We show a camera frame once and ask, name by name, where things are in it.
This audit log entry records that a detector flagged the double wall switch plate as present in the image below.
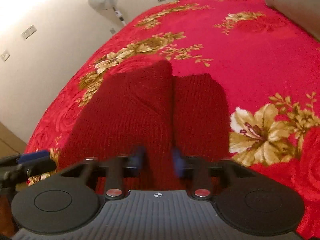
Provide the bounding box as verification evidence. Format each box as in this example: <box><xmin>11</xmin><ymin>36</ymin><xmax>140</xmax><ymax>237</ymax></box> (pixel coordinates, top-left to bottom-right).
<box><xmin>21</xmin><ymin>25</ymin><xmax>37</xmax><ymax>40</ymax></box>

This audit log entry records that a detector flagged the red floral bed blanket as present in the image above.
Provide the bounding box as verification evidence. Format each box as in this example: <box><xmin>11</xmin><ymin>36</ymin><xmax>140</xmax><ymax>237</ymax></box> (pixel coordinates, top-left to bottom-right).
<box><xmin>27</xmin><ymin>0</ymin><xmax>319</xmax><ymax>239</ymax></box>

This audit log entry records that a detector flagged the white wall switch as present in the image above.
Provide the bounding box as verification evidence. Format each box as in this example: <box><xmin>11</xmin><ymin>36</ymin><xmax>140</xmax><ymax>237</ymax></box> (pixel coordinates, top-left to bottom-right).
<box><xmin>1</xmin><ymin>50</ymin><xmax>10</xmax><ymax>62</ymax></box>

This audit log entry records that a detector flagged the dark red knit sweater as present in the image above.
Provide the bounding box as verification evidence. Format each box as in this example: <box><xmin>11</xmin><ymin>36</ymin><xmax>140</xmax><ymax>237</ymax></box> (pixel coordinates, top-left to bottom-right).
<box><xmin>59</xmin><ymin>57</ymin><xmax>229</xmax><ymax>190</ymax></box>

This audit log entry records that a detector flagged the pale green pillow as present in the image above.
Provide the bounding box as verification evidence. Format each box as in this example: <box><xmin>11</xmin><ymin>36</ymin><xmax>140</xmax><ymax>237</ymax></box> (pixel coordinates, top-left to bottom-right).
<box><xmin>265</xmin><ymin>0</ymin><xmax>319</xmax><ymax>40</ymax></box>

